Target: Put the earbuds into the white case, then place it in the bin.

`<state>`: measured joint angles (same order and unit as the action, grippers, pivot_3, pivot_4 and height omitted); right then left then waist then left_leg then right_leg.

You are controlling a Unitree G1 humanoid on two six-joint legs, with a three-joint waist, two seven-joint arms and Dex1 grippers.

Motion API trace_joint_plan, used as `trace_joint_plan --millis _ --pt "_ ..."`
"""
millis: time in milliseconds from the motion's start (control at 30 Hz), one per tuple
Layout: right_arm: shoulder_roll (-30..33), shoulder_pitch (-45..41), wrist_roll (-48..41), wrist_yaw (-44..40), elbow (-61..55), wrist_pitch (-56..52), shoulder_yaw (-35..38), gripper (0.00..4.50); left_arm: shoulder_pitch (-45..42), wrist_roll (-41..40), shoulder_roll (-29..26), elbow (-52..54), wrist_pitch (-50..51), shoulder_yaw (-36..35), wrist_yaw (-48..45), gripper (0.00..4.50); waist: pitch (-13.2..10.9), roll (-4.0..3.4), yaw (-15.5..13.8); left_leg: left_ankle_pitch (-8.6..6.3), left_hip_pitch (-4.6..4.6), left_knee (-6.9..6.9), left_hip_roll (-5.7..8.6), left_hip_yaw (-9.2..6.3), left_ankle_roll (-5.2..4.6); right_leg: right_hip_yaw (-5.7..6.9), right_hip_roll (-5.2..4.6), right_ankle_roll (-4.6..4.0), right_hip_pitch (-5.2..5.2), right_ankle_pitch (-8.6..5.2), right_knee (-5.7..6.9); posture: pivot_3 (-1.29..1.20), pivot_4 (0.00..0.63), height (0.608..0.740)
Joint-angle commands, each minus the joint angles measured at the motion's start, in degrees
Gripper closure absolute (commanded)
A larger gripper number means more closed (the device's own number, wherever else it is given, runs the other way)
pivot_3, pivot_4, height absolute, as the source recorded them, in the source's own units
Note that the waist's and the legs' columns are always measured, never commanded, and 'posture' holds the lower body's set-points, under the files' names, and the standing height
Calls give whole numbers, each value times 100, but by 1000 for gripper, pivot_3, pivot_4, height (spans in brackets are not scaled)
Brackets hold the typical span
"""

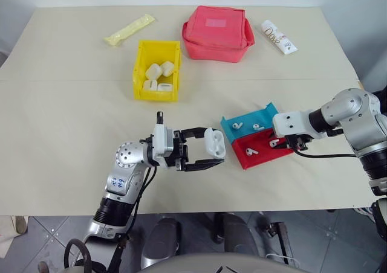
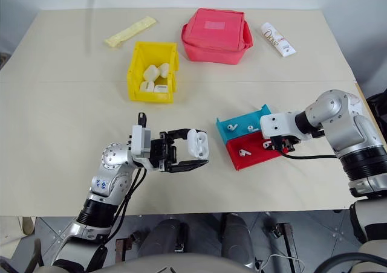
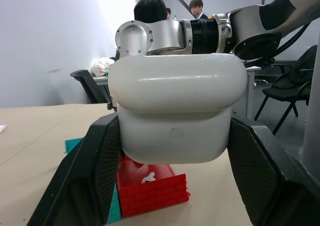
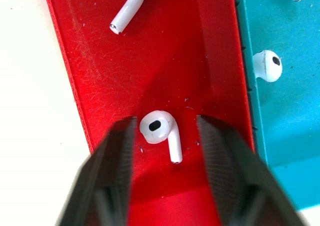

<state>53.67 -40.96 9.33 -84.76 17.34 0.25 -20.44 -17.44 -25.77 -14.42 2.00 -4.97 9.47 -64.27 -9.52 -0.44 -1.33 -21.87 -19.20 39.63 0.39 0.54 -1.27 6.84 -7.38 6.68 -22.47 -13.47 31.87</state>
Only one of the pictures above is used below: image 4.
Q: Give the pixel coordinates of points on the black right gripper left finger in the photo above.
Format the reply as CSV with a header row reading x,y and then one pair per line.
x,y
107,176

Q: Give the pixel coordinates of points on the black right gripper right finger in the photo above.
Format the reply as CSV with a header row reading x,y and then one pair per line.
x,y
237,176

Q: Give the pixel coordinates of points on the white earbud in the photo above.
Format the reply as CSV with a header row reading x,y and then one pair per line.
x,y
268,66
128,8
160,132

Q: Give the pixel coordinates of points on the teal plastic tray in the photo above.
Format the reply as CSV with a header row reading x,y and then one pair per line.
x,y
282,106

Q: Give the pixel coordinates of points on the red plastic tray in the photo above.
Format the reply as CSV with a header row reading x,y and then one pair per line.
x,y
140,81

